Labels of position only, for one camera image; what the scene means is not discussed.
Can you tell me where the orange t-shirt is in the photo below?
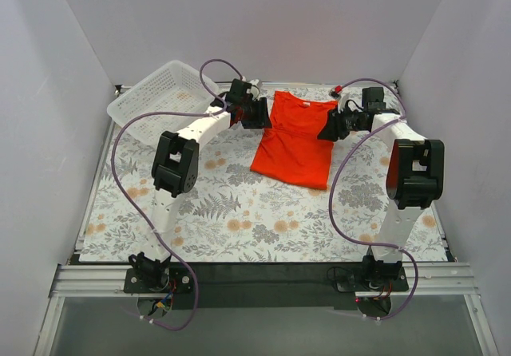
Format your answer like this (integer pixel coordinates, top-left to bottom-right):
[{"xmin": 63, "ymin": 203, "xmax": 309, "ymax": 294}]
[{"xmin": 250, "ymin": 91, "xmax": 337, "ymax": 190}]

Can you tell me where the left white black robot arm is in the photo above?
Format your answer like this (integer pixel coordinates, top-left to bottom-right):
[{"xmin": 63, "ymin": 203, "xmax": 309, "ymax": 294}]
[{"xmin": 129, "ymin": 78, "xmax": 271, "ymax": 292}]

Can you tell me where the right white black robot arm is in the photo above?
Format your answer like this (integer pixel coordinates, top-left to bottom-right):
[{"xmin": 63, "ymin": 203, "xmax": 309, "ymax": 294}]
[{"xmin": 318, "ymin": 83, "xmax": 445, "ymax": 294}]

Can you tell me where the white plastic basket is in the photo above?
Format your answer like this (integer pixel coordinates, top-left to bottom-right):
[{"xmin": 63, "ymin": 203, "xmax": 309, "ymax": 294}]
[{"xmin": 107, "ymin": 60, "xmax": 219, "ymax": 146}]

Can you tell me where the floral patterned table mat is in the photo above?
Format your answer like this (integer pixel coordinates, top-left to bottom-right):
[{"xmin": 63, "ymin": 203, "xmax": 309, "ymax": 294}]
[{"xmin": 79, "ymin": 85, "xmax": 447, "ymax": 263}]

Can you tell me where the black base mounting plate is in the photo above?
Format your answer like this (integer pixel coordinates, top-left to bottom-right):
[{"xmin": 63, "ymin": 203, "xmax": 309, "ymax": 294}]
[{"xmin": 123, "ymin": 262, "xmax": 412, "ymax": 310}]

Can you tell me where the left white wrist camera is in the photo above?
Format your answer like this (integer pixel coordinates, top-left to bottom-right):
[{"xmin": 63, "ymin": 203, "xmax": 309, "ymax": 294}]
[{"xmin": 242, "ymin": 77, "xmax": 263, "ymax": 98}]

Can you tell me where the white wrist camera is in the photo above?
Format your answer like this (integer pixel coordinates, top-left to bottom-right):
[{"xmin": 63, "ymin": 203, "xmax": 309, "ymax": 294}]
[
  {"xmin": 329, "ymin": 85, "xmax": 349, "ymax": 113},
  {"xmin": 242, "ymin": 77, "xmax": 263, "ymax": 98}
]

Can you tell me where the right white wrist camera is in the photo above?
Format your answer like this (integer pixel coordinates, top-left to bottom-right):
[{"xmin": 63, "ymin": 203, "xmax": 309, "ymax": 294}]
[{"xmin": 329, "ymin": 85, "xmax": 349, "ymax": 113}]

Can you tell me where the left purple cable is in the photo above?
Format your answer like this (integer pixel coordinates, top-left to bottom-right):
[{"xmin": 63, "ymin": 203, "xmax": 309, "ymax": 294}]
[{"xmin": 110, "ymin": 58, "xmax": 244, "ymax": 331}]

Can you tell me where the aluminium frame rail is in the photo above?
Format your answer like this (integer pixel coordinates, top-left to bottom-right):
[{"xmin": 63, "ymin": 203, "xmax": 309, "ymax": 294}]
[{"xmin": 35, "ymin": 263, "xmax": 498, "ymax": 355}]

